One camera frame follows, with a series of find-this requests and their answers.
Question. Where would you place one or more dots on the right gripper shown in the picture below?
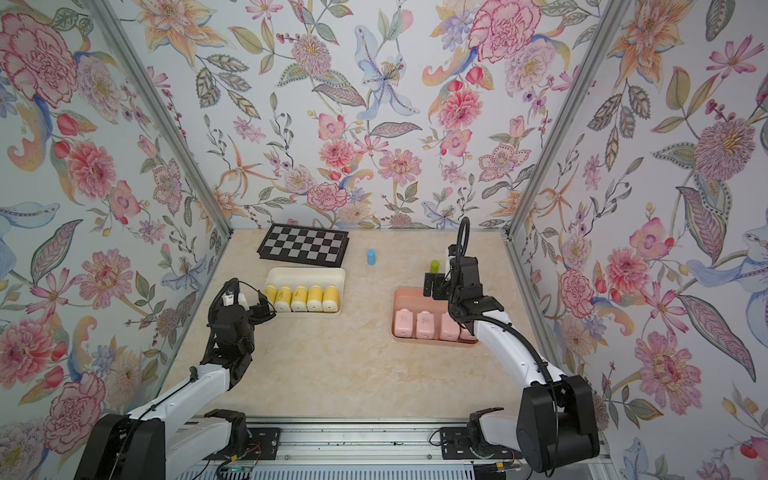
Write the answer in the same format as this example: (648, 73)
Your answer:
(442, 281)

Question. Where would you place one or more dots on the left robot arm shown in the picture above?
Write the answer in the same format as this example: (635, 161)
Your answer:
(154, 441)

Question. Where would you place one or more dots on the yellow sharpener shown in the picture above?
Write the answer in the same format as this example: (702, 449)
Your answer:
(331, 299)
(314, 302)
(283, 300)
(270, 292)
(299, 299)

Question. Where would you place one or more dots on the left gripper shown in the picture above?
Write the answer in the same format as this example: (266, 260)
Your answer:
(260, 315)

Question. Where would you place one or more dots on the pink storage tray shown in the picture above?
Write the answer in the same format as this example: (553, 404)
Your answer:
(412, 298)

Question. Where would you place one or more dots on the pink sharpener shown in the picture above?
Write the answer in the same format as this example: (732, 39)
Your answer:
(403, 324)
(425, 325)
(449, 330)
(466, 336)

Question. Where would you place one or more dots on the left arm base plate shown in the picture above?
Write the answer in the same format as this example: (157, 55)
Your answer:
(262, 445)

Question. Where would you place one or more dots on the white storage tray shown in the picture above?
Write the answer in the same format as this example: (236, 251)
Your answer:
(294, 276)

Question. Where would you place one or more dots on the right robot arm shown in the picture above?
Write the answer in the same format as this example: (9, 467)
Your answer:
(556, 424)

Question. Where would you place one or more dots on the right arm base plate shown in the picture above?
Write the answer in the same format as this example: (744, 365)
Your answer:
(455, 444)

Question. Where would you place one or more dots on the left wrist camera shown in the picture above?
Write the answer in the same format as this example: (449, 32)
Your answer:
(232, 298)

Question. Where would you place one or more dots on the black white checkerboard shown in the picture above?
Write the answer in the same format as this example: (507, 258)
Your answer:
(304, 245)

